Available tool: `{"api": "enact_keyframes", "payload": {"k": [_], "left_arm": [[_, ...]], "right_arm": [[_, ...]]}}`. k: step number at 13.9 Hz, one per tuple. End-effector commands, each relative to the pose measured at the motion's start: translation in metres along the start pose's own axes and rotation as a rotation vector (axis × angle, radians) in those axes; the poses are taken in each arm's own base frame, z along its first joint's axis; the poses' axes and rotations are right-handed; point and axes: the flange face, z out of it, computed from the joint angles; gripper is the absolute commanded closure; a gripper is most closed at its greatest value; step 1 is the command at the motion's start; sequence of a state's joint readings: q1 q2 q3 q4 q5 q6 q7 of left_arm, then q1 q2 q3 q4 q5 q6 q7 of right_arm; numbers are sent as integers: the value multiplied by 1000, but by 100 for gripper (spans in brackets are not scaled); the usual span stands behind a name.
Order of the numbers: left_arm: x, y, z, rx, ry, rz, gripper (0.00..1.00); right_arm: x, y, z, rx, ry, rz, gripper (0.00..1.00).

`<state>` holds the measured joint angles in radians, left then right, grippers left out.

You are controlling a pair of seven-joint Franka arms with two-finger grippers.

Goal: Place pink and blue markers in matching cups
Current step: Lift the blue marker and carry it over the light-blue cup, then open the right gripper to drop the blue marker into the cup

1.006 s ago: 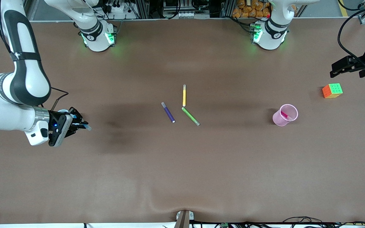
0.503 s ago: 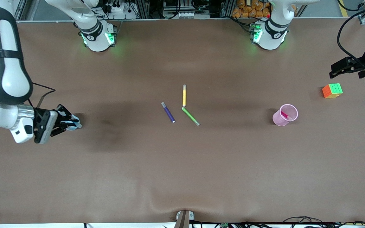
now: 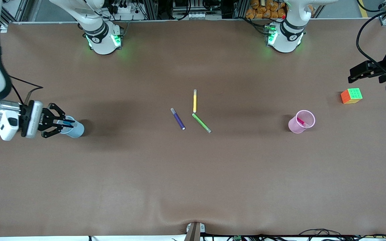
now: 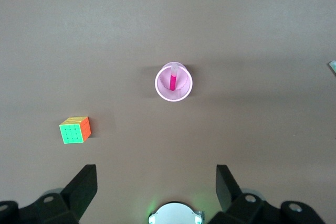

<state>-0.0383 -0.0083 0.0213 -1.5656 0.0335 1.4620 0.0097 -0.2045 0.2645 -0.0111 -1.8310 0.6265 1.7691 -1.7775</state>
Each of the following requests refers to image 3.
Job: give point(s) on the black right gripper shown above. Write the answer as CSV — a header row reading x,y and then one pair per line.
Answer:
x,y
46,121

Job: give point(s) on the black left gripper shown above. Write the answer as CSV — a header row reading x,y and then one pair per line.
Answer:
x,y
385,65

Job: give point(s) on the blue marker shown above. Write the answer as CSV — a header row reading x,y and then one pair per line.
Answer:
x,y
68,123

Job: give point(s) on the pink marker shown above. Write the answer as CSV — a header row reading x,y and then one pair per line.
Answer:
x,y
301,120

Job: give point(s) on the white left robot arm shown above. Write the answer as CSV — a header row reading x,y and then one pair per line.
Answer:
x,y
286,40

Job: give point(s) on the blue mesh cup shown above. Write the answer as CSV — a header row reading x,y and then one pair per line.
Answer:
x,y
78,131

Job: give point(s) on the colourful puzzle cube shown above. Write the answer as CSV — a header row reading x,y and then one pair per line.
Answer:
x,y
354,94

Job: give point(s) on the pink mesh cup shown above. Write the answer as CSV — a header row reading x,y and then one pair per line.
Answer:
x,y
295,126

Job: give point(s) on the purple marker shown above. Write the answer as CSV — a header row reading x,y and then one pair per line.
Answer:
x,y
178,119

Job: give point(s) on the bag of orange items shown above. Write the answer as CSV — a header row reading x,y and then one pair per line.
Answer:
x,y
263,10

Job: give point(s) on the white power strip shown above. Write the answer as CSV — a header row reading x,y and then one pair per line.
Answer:
x,y
126,10

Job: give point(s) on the yellow marker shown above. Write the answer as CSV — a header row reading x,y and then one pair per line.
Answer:
x,y
195,102

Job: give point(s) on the green marker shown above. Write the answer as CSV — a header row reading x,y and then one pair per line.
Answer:
x,y
201,122

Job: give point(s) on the brown table cover sheet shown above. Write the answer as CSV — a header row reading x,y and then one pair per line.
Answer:
x,y
193,174

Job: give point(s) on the metal table edge clamp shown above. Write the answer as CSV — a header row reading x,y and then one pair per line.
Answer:
x,y
194,232

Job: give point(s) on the white terminal block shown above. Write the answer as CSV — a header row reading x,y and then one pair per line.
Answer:
x,y
201,15

